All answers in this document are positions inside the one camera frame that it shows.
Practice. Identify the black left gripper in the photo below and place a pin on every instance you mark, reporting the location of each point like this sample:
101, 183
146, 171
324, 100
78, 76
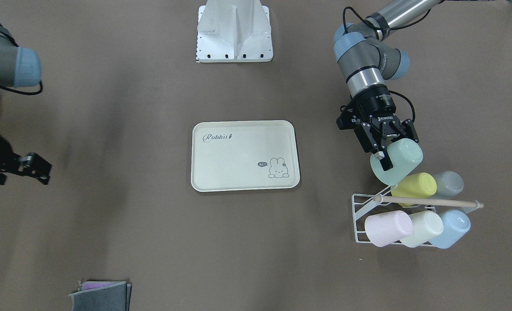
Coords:
375, 103

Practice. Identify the green plastic cup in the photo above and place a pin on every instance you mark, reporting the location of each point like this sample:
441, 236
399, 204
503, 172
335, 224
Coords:
405, 155

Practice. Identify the cream rabbit print tray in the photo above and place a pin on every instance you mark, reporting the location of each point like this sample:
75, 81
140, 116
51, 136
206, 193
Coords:
244, 155

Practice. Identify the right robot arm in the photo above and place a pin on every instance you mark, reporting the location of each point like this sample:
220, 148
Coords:
20, 73

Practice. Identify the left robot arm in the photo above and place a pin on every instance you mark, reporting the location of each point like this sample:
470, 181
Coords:
366, 63

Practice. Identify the yellow plastic cup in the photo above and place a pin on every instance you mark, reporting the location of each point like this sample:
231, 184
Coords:
421, 185

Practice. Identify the grey plastic cup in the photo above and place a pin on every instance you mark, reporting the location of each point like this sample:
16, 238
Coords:
449, 185

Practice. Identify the pink plastic cup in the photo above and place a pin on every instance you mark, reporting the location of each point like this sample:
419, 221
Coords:
386, 228

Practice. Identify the cream white plastic cup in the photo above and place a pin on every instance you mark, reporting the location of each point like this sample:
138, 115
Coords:
427, 225

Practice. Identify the blue plastic cup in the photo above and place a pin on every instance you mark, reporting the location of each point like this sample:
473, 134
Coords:
456, 225

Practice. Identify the folded grey cloth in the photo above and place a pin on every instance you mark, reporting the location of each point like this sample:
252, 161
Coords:
101, 296

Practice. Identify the white wire cup rack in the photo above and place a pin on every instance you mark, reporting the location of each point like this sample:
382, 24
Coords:
364, 205

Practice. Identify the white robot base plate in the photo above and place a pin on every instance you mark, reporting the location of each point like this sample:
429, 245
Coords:
234, 31

